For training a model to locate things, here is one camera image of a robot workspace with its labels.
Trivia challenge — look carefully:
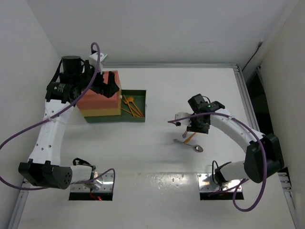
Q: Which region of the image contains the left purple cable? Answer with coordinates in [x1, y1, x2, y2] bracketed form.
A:
[0, 42, 116, 191]

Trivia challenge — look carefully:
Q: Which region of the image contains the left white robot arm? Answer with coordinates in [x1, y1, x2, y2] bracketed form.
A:
[18, 56, 120, 189]

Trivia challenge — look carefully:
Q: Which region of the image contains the orange chopstick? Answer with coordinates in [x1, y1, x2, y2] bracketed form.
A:
[184, 133, 196, 143]
[123, 95, 135, 117]

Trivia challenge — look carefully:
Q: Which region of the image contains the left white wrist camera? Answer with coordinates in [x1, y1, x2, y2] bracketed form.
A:
[89, 52, 108, 72]

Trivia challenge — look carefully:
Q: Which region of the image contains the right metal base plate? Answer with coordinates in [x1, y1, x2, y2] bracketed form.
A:
[197, 173, 241, 194]

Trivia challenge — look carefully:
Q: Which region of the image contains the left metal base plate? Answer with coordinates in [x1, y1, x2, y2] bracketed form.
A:
[70, 171, 114, 193]

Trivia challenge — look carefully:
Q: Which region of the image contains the green bottom drawer box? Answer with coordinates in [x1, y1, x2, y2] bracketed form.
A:
[84, 90, 146, 123]

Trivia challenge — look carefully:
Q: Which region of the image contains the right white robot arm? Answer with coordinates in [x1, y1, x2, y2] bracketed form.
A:
[187, 94, 285, 185]

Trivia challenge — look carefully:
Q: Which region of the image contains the orange plastic spoon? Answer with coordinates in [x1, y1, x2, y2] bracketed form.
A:
[127, 96, 135, 103]

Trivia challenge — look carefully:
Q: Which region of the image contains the silver metal spoon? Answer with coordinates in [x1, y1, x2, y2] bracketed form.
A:
[173, 139, 203, 153]

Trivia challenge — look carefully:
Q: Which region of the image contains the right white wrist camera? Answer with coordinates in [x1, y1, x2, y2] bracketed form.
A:
[174, 112, 191, 126]

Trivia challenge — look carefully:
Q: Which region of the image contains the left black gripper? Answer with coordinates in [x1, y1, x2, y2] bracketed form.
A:
[75, 60, 119, 98]

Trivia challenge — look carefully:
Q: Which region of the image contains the black wall cable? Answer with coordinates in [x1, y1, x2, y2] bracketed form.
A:
[241, 40, 264, 72]

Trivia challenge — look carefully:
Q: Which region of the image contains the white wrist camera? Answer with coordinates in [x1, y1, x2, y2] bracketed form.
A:
[89, 52, 108, 72]
[174, 112, 191, 126]

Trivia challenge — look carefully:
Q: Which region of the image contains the metal base plate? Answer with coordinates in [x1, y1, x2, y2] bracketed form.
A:
[70, 171, 114, 193]
[197, 173, 241, 194]

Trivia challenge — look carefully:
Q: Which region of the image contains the orange plastic knife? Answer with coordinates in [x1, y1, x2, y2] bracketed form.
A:
[132, 103, 144, 117]

